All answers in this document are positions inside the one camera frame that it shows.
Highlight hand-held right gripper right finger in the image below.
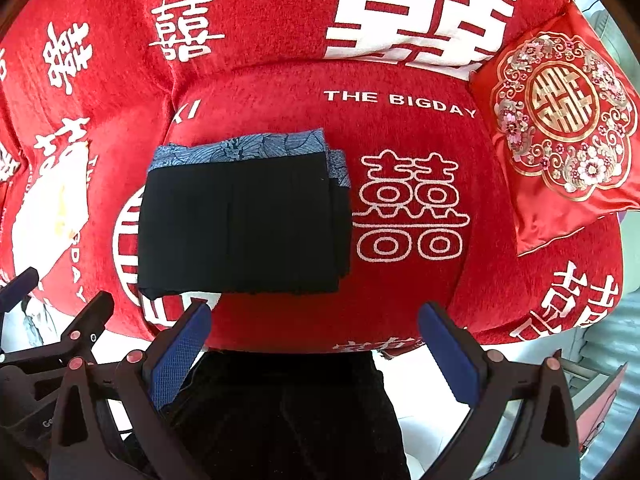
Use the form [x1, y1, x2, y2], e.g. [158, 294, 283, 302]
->
[417, 302, 583, 480]

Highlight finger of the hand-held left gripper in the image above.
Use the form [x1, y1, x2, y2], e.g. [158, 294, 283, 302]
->
[0, 267, 41, 313]
[0, 290, 116, 377]

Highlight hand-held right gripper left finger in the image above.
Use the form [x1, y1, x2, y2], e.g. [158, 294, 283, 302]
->
[47, 302, 213, 480]

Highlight black pants with blue waistband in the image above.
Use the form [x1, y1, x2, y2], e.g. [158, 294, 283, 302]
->
[137, 129, 355, 297]

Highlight person's black trousers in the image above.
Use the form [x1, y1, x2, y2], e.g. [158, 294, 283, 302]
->
[100, 350, 412, 480]

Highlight red flat object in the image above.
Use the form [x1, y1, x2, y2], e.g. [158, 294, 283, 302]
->
[575, 364, 629, 463]

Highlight red embroidered cushion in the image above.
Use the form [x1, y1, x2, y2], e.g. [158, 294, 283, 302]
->
[470, 0, 640, 257]

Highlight red printed blanket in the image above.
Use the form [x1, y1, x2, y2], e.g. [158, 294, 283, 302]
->
[0, 0, 626, 356]

